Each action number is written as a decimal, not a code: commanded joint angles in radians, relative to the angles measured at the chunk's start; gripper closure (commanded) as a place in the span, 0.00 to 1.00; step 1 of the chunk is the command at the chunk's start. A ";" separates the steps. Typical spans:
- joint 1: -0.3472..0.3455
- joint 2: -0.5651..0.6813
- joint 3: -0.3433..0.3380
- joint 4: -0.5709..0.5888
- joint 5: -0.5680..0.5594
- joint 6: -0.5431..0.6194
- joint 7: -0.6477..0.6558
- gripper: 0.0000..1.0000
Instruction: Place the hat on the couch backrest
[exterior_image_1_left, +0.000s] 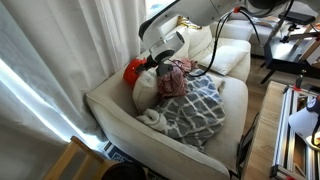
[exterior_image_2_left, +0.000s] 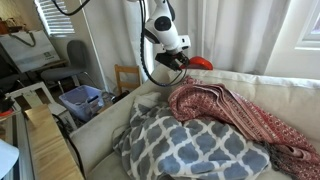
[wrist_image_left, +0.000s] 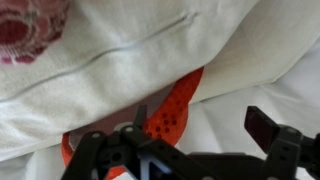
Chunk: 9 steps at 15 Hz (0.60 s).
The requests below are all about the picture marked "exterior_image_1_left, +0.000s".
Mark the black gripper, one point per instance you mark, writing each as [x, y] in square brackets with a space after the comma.
[152, 62]

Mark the red hat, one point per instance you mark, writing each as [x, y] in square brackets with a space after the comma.
[130, 75]

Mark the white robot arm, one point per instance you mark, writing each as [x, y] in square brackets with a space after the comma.
[186, 13]

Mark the beige couch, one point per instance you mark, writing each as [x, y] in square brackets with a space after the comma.
[133, 140]

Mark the grey couch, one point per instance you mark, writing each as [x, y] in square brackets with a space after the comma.
[258, 40]

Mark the red patterned cloth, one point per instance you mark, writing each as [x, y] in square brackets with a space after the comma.
[171, 83]

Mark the white drape curtain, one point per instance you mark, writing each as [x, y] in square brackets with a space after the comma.
[116, 33]

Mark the yellow cloth item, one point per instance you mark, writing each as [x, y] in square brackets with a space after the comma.
[186, 22]

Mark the grey white patterned blanket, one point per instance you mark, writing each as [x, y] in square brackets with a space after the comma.
[193, 110]

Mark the white throw pillow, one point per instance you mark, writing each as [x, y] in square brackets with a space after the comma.
[226, 58]

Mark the navy patterned rug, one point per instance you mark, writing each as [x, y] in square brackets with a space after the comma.
[115, 154]

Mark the black round object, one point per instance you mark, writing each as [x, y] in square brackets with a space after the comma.
[123, 171]

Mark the wooden chair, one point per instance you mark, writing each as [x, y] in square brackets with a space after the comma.
[73, 150]

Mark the sheer white curtain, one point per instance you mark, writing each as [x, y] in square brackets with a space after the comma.
[33, 83]

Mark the folded patterned textile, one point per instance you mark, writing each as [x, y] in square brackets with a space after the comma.
[266, 24]

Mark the black side table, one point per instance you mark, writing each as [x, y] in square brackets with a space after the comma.
[283, 53]

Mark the red black clamp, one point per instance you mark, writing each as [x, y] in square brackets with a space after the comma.
[299, 81]

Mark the white desk lamp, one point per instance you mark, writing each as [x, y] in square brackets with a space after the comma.
[301, 121]

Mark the wooden boards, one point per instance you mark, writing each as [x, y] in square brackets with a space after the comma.
[311, 46]

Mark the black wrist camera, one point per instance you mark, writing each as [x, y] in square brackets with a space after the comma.
[165, 70]

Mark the black camera tripod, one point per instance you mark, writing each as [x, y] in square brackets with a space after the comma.
[288, 35]

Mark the aluminium profile frame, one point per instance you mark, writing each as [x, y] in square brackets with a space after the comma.
[286, 133]

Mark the black bar camera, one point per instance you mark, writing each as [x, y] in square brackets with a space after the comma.
[298, 18]

